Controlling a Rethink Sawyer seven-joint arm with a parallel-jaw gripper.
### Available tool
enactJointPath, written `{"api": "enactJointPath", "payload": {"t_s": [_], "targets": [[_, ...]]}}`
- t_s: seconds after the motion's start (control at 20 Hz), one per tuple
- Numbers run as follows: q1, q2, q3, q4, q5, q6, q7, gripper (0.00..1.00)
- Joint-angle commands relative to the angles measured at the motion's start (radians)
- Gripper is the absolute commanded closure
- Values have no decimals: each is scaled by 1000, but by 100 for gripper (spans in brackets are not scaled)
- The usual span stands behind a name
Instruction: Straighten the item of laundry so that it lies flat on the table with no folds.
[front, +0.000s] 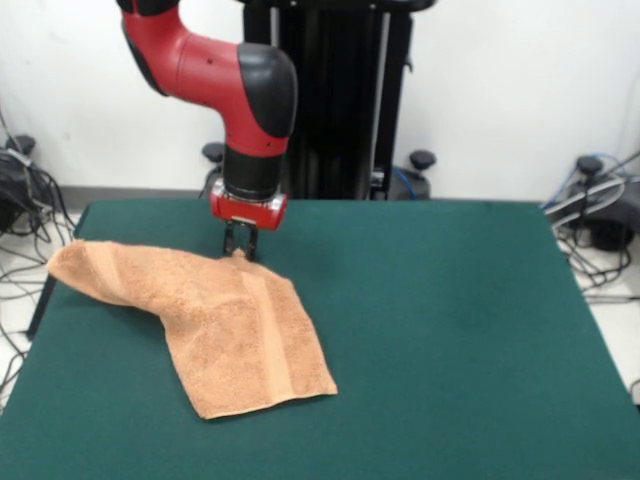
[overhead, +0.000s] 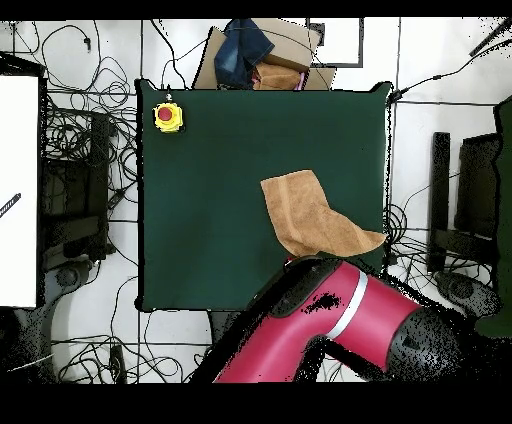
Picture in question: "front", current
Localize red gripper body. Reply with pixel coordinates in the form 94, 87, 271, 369
208, 180, 289, 234

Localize tan terry towel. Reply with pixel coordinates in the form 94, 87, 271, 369
47, 239, 339, 421

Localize dark green tablecloth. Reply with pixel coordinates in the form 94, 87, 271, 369
0, 198, 635, 480

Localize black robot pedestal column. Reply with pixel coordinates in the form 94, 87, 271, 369
233, 0, 436, 201

